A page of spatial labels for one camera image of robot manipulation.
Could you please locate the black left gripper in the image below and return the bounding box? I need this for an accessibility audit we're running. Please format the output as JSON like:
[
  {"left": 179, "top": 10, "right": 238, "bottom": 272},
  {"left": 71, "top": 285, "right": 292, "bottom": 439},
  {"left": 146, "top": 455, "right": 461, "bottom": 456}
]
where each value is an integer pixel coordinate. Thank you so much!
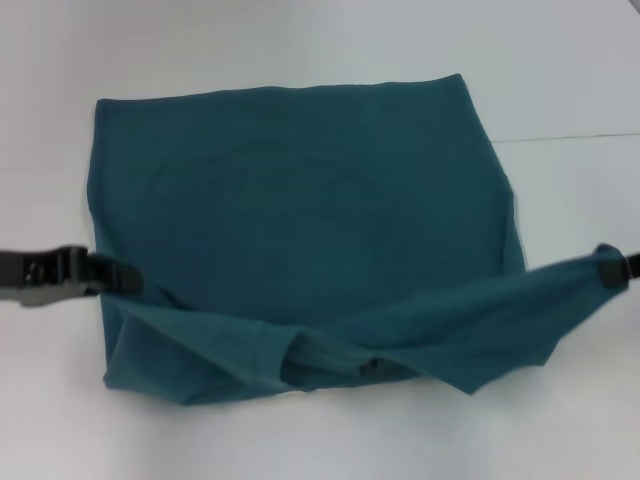
[{"left": 0, "top": 243, "right": 145, "bottom": 308}]

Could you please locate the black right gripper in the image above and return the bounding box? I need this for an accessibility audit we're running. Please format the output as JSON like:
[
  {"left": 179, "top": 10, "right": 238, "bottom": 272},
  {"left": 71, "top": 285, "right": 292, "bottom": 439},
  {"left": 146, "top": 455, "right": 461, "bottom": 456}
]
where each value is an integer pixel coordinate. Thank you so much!
[{"left": 600, "top": 251, "right": 640, "bottom": 291}]

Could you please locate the teal blue shirt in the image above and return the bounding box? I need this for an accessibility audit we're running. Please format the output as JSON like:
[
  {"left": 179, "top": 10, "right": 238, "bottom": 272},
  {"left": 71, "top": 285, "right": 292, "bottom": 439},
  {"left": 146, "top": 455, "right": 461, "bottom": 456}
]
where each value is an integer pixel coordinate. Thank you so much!
[{"left": 87, "top": 73, "right": 630, "bottom": 399}]

